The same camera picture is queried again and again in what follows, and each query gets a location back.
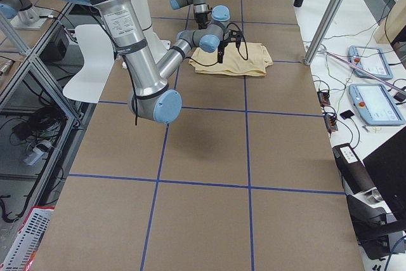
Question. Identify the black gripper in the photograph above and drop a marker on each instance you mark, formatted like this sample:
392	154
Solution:
201	18
222	43

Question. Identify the cream long sleeve shirt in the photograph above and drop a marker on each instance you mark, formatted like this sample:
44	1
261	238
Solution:
235	63

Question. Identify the white plastic chair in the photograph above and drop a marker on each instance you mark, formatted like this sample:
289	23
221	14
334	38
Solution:
98	54

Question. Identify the upper blue teach pendant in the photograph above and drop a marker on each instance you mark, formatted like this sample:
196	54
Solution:
370	59

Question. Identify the blue teach pendant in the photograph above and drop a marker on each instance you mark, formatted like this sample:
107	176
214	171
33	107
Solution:
374	105
370	59

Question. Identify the lower blue teach pendant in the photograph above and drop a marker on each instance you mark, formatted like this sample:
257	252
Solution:
374	105

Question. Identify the black equipment case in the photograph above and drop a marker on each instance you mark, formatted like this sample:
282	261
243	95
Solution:
377	201

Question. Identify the red white plastic basket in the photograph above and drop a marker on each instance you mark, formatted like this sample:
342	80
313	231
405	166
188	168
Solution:
29	236

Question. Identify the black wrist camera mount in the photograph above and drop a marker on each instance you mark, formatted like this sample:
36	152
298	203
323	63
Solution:
235	36

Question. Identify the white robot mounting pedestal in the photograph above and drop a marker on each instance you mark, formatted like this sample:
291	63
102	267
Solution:
157	46

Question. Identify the aluminium frame post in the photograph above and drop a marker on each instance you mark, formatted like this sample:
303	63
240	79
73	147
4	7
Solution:
322	29

